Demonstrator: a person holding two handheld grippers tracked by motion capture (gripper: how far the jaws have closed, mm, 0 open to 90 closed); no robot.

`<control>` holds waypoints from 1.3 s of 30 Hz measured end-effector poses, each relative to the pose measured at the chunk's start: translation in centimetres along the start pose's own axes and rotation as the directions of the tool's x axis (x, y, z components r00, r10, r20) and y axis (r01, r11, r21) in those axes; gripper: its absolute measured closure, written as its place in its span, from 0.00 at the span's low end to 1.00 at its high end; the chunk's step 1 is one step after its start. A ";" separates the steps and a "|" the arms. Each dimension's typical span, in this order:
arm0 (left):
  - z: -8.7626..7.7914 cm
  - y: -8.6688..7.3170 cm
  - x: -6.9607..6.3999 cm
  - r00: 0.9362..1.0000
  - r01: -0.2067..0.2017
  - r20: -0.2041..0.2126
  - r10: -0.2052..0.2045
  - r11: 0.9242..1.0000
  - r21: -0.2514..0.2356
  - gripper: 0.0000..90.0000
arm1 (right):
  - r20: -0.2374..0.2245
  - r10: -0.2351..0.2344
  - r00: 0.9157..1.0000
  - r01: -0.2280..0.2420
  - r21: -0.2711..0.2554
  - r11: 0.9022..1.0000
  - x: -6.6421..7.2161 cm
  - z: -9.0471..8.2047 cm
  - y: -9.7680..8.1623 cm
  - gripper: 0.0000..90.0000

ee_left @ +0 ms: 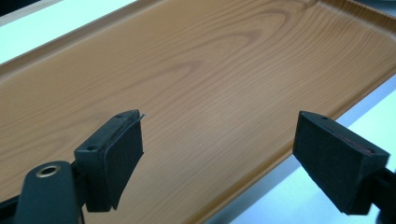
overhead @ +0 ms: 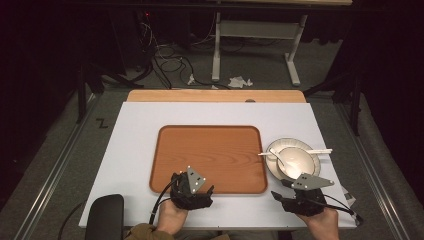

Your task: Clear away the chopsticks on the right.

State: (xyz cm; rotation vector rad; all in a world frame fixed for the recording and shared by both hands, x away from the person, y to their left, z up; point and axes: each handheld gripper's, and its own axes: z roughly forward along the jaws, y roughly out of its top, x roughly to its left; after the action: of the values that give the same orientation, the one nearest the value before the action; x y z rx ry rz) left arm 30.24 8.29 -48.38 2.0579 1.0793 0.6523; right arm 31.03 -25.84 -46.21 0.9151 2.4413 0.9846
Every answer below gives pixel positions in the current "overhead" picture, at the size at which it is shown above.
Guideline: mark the brown wooden tray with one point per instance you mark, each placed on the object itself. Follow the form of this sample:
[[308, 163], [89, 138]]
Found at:
[[213, 156]]

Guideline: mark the white board table cover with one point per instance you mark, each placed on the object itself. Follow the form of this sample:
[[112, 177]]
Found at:
[[126, 160]]

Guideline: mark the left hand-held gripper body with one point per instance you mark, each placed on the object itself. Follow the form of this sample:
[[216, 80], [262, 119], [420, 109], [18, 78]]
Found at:
[[186, 200]]

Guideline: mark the white round plate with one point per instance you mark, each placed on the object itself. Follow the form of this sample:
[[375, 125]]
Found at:
[[271, 166]]

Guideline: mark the black padded chair part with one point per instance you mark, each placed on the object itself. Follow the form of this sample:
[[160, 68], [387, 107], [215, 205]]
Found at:
[[105, 216]]

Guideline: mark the crumpled white paper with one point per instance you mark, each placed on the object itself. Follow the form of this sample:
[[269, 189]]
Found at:
[[238, 81]]

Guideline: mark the black metal stand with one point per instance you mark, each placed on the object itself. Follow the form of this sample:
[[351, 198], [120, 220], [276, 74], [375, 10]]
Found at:
[[356, 100], [81, 93]]

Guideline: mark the small white paper scrap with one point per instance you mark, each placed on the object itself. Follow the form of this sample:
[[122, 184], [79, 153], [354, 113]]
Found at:
[[191, 80]]

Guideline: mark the white chopstick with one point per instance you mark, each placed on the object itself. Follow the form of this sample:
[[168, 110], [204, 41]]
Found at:
[[322, 153], [321, 150]]

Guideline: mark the small paper label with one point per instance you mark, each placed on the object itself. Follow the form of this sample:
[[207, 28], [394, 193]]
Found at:
[[349, 197]]

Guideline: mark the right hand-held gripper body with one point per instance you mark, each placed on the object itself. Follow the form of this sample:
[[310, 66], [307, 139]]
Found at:
[[308, 201]]

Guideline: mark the person's left hand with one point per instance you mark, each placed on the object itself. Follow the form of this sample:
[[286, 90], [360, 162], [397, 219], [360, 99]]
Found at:
[[170, 218]]

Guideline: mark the metal floor rail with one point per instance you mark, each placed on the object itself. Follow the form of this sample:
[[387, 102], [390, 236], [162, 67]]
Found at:
[[56, 170], [373, 166]]

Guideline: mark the white metal desk frame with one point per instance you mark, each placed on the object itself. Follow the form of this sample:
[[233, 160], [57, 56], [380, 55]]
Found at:
[[216, 50]]

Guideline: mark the white ceramic spoon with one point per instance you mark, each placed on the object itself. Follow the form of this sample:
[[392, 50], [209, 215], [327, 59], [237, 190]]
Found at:
[[276, 156]]

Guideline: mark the person's right hand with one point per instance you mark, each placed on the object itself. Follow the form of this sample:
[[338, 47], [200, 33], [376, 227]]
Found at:
[[323, 225]]

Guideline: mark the white ceramic bowl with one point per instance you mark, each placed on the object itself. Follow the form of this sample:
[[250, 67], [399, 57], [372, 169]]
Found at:
[[300, 161]]

